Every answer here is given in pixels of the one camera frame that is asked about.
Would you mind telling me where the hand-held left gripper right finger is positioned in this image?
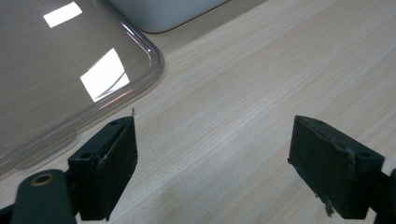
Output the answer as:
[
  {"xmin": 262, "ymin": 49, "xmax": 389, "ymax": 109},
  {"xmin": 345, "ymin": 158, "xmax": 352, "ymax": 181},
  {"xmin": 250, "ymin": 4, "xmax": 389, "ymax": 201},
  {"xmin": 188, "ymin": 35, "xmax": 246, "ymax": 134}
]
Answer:
[{"xmin": 288, "ymin": 115, "xmax": 386, "ymax": 220}]

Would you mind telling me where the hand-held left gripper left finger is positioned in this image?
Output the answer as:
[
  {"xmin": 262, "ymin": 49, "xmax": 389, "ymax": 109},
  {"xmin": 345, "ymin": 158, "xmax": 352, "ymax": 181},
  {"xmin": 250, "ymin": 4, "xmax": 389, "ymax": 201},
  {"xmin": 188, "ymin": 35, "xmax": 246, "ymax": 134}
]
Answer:
[{"xmin": 67, "ymin": 115, "xmax": 139, "ymax": 222}]

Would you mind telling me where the clear plastic container lid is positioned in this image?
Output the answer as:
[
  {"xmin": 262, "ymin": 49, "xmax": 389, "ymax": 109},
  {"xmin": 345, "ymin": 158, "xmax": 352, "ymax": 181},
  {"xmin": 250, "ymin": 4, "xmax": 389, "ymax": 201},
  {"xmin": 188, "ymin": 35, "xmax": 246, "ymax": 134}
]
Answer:
[{"xmin": 0, "ymin": 0, "xmax": 165, "ymax": 176}]

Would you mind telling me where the white plastic box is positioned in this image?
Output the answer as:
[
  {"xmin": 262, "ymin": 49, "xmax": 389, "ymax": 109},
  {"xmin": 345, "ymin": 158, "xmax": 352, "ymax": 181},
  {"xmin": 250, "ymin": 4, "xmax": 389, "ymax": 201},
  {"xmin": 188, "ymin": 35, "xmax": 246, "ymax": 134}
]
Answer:
[{"xmin": 106, "ymin": 0, "xmax": 232, "ymax": 34}]

